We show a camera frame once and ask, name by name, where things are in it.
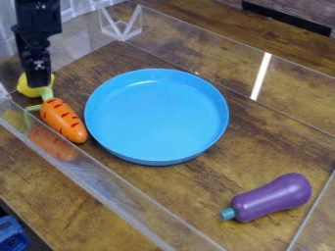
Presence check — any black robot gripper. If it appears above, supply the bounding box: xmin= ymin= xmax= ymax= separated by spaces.
xmin=12 ymin=0 xmax=62 ymax=88

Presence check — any yellow toy lemon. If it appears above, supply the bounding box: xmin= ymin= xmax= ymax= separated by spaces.
xmin=18 ymin=74 xmax=42 ymax=98

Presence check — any blue round tray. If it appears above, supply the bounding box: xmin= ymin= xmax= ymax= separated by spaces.
xmin=84 ymin=69 xmax=230 ymax=166

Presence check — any orange toy carrot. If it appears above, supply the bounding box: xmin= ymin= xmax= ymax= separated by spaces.
xmin=27 ymin=87 xmax=88 ymax=144

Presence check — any blue plastic crate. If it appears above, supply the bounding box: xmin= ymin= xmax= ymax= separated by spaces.
xmin=0 ymin=216 xmax=31 ymax=251

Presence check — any purple toy eggplant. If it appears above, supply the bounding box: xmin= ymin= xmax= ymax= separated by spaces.
xmin=221 ymin=173 xmax=311 ymax=223

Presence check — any clear acrylic corner bracket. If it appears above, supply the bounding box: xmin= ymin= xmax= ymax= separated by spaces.
xmin=98 ymin=4 xmax=143 ymax=41

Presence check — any clear acrylic barrier wall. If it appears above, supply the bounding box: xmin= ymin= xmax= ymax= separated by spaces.
xmin=0 ymin=0 xmax=335 ymax=251

